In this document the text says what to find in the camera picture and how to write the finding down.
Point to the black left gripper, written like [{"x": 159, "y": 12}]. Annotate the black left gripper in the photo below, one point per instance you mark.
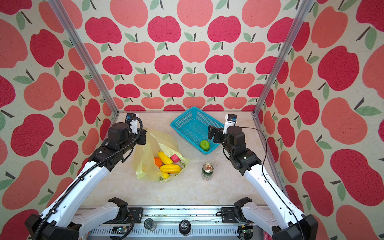
[{"x": 142, "y": 137}]

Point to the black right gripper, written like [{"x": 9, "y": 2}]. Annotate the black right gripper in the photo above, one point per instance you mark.
[{"x": 212, "y": 132}]

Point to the green toy fruit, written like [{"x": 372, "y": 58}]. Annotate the green toy fruit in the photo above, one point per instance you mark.
[{"x": 205, "y": 145}]

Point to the yellow plastic avocado-print bag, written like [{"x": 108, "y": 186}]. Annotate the yellow plastic avocado-print bag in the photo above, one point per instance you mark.
[{"x": 144, "y": 157}]

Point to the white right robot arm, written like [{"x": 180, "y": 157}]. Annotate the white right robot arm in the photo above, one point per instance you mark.
[{"x": 284, "y": 221}]

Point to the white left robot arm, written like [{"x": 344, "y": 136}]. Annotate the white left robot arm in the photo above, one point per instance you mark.
[{"x": 58, "y": 221}]

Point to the orange toy fruit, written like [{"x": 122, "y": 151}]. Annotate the orange toy fruit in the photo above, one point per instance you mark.
[{"x": 158, "y": 162}]

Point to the pink toy fruit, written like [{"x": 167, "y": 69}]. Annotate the pink toy fruit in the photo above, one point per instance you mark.
[{"x": 175, "y": 158}]

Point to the green drink can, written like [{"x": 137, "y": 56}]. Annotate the green drink can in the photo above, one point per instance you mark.
[{"x": 207, "y": 171}]

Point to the yellow toy banana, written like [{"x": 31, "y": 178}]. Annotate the yellow toy banana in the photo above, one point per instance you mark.
[{"x": 165, "y": 159}]

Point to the yellow toy mango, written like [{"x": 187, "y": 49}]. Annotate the yellow toy mango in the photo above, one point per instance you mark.
[{"x": 171, "y": 169}]

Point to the teal plastic mesh basket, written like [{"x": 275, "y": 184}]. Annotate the teal plastic mesh basket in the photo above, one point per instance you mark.
[{"x": 193, "y": 126}]

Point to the pink snack packet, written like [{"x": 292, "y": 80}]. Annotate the pink snack packet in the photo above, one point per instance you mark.
[{"x": 266, "y": 236}]

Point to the small glass jar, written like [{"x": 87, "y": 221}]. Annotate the small glass jar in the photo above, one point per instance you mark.
[{"x": 150, "y": 224}]

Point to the black round knob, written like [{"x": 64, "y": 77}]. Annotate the black round knob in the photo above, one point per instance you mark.
[{"x": 185, "y": 227}]

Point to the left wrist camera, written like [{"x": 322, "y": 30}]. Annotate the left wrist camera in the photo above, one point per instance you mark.
[{"x": 121, "y": 130}]

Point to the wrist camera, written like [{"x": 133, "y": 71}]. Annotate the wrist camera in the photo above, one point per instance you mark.
[
  {"x": 121, "y": 130},
  {"x": 230, "y": 120}
]

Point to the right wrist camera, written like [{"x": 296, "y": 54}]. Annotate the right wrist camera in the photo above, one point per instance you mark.
[{"x": 230, "y": 120}]

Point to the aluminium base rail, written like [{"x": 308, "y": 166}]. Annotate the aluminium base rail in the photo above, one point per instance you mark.
[{"x": 204, "y": 220}]

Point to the aluminium frame post left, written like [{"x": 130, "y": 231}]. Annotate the aluminium frame post left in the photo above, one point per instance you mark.
[{"x": 71, "y": 31}]

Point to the aluminium frame post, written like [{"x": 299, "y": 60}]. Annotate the aluminium frame post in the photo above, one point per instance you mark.
[
  {"x": 71, "y": 31},
  {"x": 301, "y": 15}
]

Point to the aluminium frame post right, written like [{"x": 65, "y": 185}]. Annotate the aluminium frame post right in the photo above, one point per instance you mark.
[{"x": 301, "y": 15}]

